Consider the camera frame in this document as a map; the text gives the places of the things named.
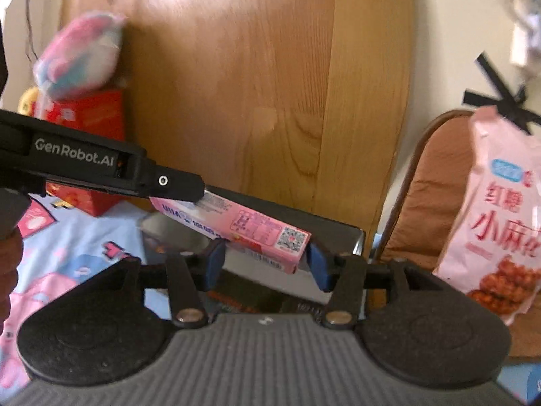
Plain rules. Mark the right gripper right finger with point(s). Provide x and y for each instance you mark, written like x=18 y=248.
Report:
x=346 y=276

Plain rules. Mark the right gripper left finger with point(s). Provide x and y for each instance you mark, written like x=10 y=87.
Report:
x=184 y=277

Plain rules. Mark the pink snack carton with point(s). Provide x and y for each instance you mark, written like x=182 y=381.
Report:
x=264 y=238

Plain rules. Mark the person's left hand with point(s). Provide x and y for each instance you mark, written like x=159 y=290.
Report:
x=11 y=253

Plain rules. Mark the yellow duck plush toy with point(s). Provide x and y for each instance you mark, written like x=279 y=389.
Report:
x=28 y=102

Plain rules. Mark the black sheep-print cardboard box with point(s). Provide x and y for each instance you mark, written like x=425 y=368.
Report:
x=266 y=267

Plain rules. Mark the red gift bag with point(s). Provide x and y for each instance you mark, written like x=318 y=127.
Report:
x=99 y=113

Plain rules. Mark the brown seat cushion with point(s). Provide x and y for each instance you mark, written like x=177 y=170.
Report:
x=428 y=203

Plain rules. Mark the cartoon pig bed sheet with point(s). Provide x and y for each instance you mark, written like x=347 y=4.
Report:
x=72 y=320

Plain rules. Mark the pink blue plush toy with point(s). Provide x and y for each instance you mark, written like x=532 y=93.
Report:
x=82 y=57

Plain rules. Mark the pink fried-twist snack bag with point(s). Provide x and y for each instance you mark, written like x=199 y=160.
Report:
x=492 y=253

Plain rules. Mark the wooden headboard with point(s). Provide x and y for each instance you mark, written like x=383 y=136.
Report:
x=300 y=102

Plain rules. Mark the white wall charger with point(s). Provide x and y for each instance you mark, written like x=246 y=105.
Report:
x=525 y=50

